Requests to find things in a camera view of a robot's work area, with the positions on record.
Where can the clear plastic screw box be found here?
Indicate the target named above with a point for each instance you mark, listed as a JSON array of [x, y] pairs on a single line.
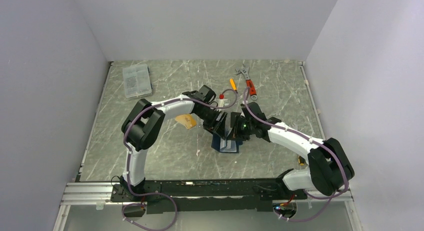
[[136, 80]]

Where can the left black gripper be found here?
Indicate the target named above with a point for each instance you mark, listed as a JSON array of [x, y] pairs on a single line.
[[217, 127]]

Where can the red handled adjustable wrench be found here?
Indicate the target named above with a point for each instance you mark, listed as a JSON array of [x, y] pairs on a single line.
[[244, 70]]

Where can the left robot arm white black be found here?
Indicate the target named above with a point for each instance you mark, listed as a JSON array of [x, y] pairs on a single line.
[[142, 126]]

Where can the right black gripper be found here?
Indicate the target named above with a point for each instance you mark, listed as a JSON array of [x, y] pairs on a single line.
[[235, 134]]

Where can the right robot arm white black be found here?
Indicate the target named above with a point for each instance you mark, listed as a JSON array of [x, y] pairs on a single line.
[[328, 167]]

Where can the aluminium frame rail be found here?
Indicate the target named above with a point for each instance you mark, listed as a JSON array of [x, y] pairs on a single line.
[[87, 193]]

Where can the blue leather card holder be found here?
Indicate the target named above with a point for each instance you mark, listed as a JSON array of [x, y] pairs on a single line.
[[218, 144]]

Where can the gold card stack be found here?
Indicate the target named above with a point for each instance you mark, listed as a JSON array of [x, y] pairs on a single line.
[[187, 120]]

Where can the black card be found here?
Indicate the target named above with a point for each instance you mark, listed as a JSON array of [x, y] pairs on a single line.
[[234, 116]]

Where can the orange handled screwdriver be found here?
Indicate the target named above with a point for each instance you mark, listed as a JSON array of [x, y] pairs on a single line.
[[233, 85]]

